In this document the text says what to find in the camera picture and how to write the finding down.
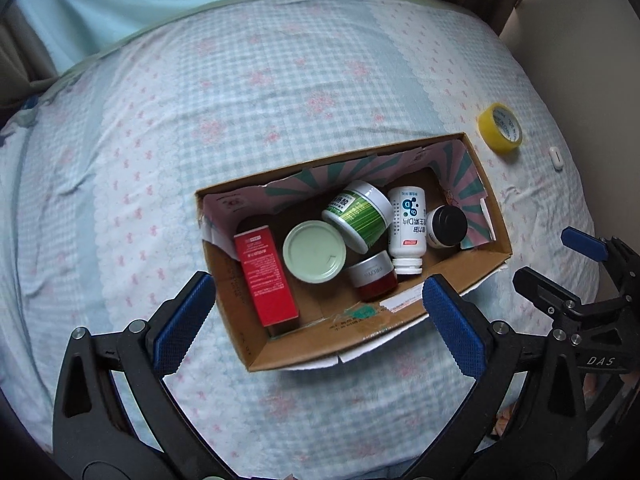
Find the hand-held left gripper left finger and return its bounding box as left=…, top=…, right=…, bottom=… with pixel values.
left=52, top=271, right=223, bottom=480

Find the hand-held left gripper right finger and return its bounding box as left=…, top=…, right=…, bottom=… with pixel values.
left=422, top=274, right=589, bottom=480

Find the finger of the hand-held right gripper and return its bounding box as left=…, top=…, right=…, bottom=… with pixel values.
left=512, top=267, right=584, bottom=322
left=560, top=227, right=640, bottom=293

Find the red rectangular box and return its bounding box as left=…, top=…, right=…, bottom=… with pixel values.
left=233, top=226, right=300, bottom=329

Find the red jar with silver lid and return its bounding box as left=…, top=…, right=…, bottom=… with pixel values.
left=346, top=251, right=400, bottom=303

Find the white jar with black lid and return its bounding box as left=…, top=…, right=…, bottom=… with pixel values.
left=426, top=205, right=469, bottom=250

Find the white pill bottle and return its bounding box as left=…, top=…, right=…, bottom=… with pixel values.
left=388, top=186, right=428, bottom=275

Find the cardboard box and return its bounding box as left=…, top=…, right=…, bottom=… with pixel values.
left=194, top=132, right=514, bottom=374

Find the white jar with green stripes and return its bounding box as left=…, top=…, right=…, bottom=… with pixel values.
left=321, top=180, right=394, bottom=255

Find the green lid jar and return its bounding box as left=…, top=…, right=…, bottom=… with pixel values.
left=282, top=221, right=348, bottom=285

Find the yellow tape roll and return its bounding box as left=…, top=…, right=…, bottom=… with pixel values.
left=477, top=102, right=524, bottom=154

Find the blue checked floral bedsheet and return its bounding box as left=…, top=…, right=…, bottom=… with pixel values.
left=0, top=0, right=602, bottom=480

